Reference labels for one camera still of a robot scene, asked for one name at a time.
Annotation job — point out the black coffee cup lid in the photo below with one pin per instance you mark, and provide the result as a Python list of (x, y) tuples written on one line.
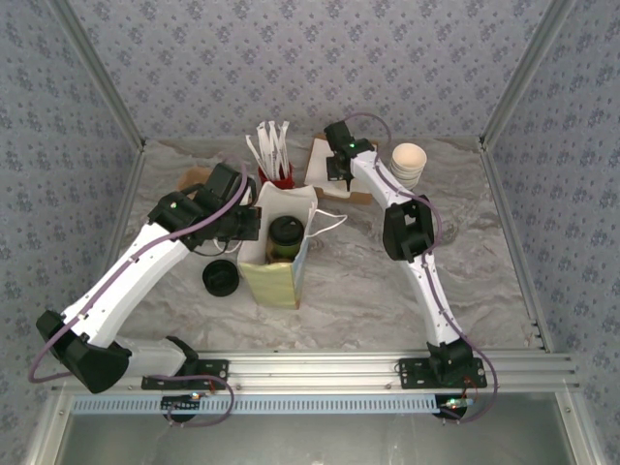
[(286, 227)]

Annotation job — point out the white paper takeout bag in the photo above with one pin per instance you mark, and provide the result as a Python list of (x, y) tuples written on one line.
[(271, 286)]

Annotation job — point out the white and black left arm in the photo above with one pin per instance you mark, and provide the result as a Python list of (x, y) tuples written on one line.
[(131, 271)]

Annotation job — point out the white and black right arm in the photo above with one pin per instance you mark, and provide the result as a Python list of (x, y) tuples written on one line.
[(426, 290)]

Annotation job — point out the red straw holder cup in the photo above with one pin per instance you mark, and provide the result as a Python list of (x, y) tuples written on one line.
[(283, 183)]

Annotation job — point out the paper wrapped straw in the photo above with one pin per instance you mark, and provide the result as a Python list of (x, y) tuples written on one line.
[(274, 150), (287, 147), (267, 150), (281, 150), (257, 155)]

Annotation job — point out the stack of paper cups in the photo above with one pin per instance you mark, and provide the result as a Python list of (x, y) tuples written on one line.
[(409, 157)]

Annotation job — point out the small circuit board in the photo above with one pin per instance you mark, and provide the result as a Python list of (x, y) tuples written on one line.
[(455, 407), (181, 404)]

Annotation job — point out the grey metal base panel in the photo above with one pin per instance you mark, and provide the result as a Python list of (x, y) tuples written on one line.
[(315, 441)]

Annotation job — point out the aluminium side rail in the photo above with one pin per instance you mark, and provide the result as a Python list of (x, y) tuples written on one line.
[(514, 242), (128, 194)]

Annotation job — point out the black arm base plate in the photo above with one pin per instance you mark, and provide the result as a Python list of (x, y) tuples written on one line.
[(213, 373), (412, 375)]

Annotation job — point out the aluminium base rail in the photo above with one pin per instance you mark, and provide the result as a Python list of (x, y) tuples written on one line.
[(315, 373)]

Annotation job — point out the aluminium frame post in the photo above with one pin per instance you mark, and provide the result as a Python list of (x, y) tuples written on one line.
[(525, 72), (102, 72)]

